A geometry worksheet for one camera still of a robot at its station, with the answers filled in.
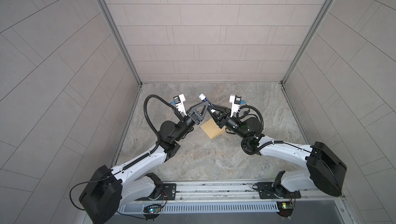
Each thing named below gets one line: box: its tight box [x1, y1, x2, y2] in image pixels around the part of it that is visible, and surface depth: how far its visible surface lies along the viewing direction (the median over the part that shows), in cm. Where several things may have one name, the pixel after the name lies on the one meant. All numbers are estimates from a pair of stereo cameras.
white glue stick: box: [198, 93, 214, 107], surface depth 63 cm
